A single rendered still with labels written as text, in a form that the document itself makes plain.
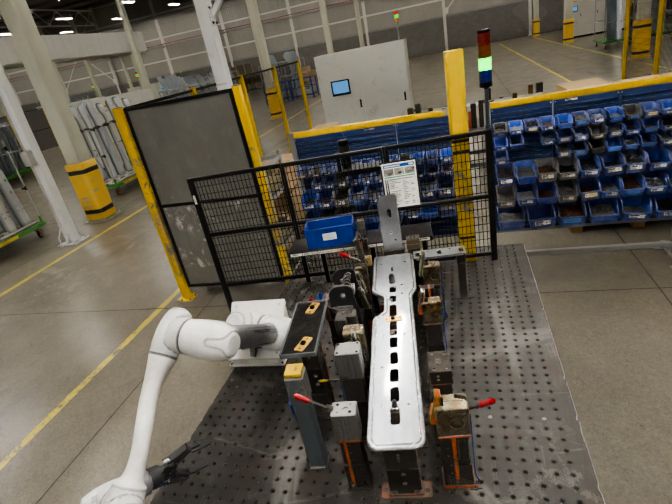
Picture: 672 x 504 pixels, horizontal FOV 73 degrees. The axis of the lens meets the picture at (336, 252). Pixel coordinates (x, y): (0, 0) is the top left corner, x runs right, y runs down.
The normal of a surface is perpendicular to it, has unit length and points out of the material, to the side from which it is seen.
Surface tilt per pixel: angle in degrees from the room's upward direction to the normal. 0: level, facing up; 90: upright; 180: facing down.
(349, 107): 90
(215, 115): 89
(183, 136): 89
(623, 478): 0
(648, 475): 0
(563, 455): 0
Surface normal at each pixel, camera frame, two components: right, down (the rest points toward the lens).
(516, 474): -0.18, -0.89
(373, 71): -0.22, 0.44
